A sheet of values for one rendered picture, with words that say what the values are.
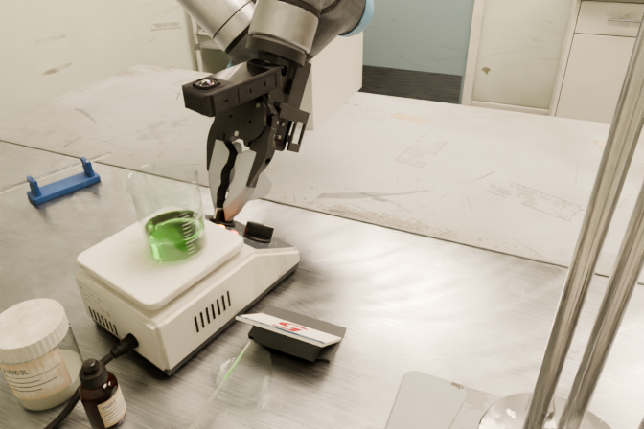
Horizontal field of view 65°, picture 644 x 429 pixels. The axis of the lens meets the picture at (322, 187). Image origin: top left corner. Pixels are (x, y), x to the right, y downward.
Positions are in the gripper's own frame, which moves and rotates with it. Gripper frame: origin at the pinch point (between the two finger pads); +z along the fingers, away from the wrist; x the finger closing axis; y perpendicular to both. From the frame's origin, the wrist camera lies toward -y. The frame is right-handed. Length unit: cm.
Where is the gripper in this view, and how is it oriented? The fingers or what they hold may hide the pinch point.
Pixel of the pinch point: (220, 208)
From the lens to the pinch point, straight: 60.3
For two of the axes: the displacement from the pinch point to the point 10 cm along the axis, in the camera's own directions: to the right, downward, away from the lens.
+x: -8.1, -2.8, 5.1
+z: -2.8, 9.6, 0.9
